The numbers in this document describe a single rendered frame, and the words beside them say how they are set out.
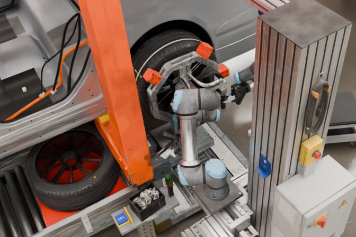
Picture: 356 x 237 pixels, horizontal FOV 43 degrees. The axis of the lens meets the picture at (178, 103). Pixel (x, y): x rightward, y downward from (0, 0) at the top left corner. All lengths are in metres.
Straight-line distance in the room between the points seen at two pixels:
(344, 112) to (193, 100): 1.77
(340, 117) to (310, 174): 1.59
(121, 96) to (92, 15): 0.55
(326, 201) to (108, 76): 1.22
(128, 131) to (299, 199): 1.08
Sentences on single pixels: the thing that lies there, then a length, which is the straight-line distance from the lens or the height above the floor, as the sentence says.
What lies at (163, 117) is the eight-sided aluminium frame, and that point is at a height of 0.70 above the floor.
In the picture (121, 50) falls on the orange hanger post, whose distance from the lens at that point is 2.34.
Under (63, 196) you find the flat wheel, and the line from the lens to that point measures 3.26.
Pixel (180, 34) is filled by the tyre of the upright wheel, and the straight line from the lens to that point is 3.21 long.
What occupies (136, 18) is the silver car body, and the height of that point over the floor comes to 1.42.
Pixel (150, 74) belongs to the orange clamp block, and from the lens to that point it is 2.97.
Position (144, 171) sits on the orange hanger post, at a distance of 3.05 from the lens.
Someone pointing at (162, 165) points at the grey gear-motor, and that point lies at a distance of 3.38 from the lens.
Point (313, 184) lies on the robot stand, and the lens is 2.26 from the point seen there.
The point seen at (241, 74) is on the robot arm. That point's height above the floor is 1.03.
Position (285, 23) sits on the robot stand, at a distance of 1.78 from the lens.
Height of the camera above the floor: 3.05
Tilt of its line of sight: 45 degrees down
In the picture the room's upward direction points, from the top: 6 degrees counter-clockwise
